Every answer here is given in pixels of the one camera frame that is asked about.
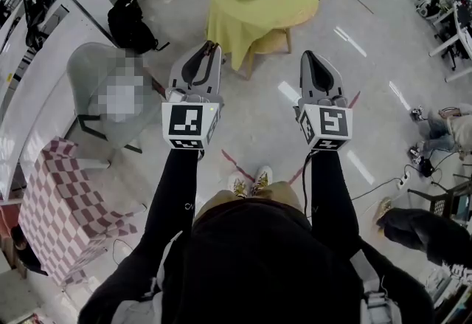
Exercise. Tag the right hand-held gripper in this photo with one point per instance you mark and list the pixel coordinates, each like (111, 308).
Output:
(333, 121)

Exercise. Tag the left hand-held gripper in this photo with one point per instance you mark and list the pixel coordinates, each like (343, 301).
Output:
(184, 121)

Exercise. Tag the person's right forearm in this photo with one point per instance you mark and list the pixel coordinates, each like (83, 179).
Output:
(332, 189)

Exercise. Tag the person's left forearm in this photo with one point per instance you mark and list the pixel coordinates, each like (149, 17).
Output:
(175, 186)

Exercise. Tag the round wooden table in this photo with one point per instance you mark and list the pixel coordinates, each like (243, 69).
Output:
(298, 20)

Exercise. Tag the yellow-green tablecloth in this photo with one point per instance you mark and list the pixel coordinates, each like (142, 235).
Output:
(239, 20)

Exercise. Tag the grey cloth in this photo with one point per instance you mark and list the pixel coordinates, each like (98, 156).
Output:
(121, 90)

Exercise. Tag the black backpack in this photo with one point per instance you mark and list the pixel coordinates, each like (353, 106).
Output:
(129, 27)

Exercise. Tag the person's right shoe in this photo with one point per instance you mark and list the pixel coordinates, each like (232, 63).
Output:
(262, 178)

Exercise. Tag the person's shoe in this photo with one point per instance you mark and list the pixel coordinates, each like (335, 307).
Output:
(262, 178)
(236, 184)

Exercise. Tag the grey shell chair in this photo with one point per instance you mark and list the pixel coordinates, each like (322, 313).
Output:
(83, 75)

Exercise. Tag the person's left shoe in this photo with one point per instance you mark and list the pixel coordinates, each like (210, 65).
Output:
(236, 184)

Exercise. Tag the person's tan trousers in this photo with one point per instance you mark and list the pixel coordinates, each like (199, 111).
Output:
(284, 193)

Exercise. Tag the white headset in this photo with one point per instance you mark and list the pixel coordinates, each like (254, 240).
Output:
(427, 5)

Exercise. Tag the white power strip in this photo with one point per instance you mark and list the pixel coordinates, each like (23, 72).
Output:
(403, 181)

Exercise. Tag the white desk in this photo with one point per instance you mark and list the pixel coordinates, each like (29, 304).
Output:
(457, 34)

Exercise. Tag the black chair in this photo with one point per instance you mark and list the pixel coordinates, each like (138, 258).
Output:
(442, 200)

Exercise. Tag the pink checkered sofa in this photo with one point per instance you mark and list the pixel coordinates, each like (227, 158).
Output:
(62, 204)

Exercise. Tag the person's black jacket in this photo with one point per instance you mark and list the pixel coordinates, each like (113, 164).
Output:
(258, 271)

